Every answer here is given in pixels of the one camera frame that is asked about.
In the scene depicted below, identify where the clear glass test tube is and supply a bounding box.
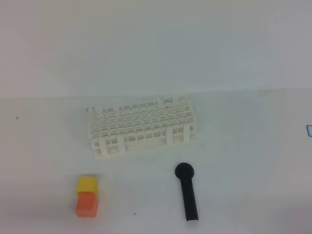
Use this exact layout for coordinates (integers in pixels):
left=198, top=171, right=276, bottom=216
left=86, top=107, right=96, bottom=139

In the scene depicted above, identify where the orange cube block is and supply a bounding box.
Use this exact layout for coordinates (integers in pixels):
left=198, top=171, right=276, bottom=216
left=76, top=193, right=98, bottom=218

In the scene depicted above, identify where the white test tube rack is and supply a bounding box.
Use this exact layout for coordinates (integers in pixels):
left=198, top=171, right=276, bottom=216
left=89, top=96, right=196, bottom=159

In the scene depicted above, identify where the black plastic scoop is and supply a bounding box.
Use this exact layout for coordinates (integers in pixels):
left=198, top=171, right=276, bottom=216
left=175, top=162, right=199, bottom=221

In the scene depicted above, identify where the yellow cube block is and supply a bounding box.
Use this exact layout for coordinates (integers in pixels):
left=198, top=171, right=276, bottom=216
left=76, top=176, right=98, bottom=194

